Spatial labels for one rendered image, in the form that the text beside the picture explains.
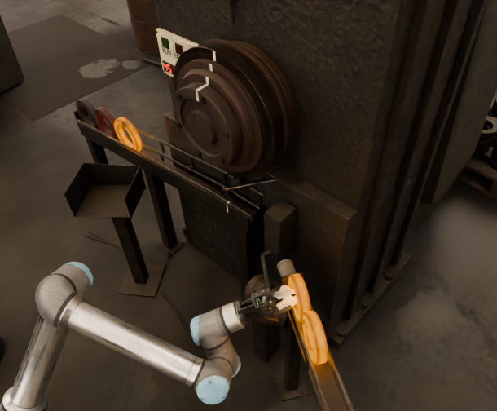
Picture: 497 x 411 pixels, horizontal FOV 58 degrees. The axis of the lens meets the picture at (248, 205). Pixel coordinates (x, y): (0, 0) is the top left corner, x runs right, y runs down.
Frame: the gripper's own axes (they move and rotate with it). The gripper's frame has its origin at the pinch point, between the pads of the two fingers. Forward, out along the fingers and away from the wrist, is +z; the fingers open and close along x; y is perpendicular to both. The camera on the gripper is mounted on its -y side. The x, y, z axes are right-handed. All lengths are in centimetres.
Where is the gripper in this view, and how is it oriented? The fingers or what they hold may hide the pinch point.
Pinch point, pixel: (299, 294)
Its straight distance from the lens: 148.3
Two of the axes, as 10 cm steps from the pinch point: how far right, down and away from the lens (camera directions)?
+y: -3.3, -6.2, -7.1
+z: 9.2, -3.8, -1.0
